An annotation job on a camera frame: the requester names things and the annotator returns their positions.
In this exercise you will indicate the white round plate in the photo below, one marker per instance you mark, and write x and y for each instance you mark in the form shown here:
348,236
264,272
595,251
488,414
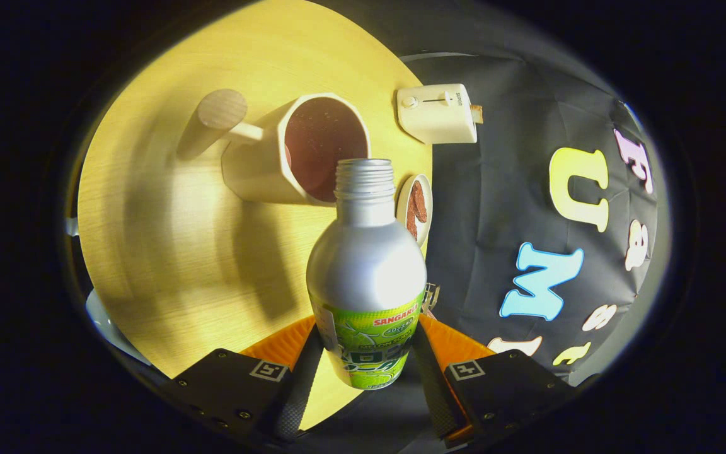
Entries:
403,208

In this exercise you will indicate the white toaster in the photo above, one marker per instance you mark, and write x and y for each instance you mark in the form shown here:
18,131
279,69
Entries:
435,116

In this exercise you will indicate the silver bottle with green label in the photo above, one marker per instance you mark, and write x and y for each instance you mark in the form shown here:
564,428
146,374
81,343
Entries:
366,271

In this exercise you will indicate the brown meat piece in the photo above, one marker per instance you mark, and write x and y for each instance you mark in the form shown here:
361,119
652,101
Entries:
420,202
411,227

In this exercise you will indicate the bread slice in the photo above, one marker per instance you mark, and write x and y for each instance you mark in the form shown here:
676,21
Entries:
477,114

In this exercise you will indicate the wooden table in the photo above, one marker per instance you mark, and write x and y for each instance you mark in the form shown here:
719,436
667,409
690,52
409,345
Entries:
167,239

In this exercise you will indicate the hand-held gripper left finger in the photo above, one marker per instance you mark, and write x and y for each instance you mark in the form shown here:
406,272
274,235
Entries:
300,397

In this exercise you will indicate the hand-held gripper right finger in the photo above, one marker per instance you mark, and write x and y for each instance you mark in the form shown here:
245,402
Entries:
435,391

